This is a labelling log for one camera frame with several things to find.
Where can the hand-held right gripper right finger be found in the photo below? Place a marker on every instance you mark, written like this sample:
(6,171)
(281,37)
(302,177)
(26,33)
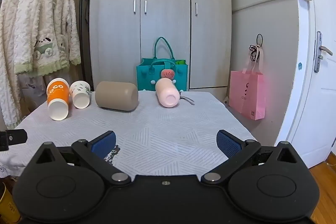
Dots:
(228,145)

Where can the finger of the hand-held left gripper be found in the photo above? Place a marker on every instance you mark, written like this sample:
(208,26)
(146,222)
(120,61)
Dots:
(13,138)

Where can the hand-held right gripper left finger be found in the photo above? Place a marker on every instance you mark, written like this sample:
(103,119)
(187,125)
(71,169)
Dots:
(105,144)

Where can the taupe plastic cup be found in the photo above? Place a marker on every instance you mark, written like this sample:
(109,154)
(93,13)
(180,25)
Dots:
(115,95)

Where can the white printed paper cup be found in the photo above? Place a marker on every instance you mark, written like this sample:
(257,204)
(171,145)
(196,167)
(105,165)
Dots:
(78,92)

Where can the orange paper cup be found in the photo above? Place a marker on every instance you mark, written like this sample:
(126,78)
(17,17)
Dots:
(57,98)

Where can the grey printed garment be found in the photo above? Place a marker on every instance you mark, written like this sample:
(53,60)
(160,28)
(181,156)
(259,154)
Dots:
(30,87)

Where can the pink shopping bag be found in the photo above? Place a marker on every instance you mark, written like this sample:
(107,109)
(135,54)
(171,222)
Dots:
(244,92)

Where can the white patterned tablecloth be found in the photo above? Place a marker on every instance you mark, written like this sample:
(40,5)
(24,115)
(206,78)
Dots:
(162,129)

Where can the yellow container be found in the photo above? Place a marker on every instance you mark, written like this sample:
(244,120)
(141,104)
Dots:
(8,205)

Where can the pink bottle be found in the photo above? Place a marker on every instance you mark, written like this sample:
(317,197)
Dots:
(165,91)

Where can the teal felt tote bag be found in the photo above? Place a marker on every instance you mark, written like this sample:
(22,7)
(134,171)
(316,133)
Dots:
(147,75)

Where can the watermelon plush charm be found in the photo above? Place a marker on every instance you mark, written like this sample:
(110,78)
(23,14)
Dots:
(168,74)

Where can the white fluffy robe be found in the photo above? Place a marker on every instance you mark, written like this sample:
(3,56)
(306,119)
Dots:
(8,43)

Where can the white door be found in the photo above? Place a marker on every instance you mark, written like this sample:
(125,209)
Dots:
(320,108)

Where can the white fluffy green-trimmed jacket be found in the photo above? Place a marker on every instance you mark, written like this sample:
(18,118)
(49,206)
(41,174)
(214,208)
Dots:
(44,24)

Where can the grey wardrobe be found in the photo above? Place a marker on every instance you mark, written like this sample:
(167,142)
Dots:
(168,3)

